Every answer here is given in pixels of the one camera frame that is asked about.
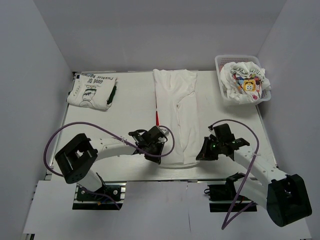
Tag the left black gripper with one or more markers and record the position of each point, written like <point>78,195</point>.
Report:
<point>157,159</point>

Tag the white t-shirt red print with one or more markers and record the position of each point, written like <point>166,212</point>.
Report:
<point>177,109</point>

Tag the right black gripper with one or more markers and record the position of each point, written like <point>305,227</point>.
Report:
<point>205,154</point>

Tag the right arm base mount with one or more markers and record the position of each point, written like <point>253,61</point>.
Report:
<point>220,199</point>

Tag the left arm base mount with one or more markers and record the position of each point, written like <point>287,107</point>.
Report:
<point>110,197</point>

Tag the white t-shirt colourful cartoon print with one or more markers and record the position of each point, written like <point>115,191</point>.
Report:
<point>244,82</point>

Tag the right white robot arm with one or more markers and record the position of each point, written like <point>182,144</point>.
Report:
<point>282,195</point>

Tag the white plastic basket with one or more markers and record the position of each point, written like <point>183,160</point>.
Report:
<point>221,60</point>

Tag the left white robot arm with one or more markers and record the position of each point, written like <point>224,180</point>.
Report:
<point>77,157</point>

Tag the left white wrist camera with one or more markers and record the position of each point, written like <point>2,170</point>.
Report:
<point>164,131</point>

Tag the folded Charlie Brown t-shirt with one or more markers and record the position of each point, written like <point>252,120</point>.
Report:
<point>92,90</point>

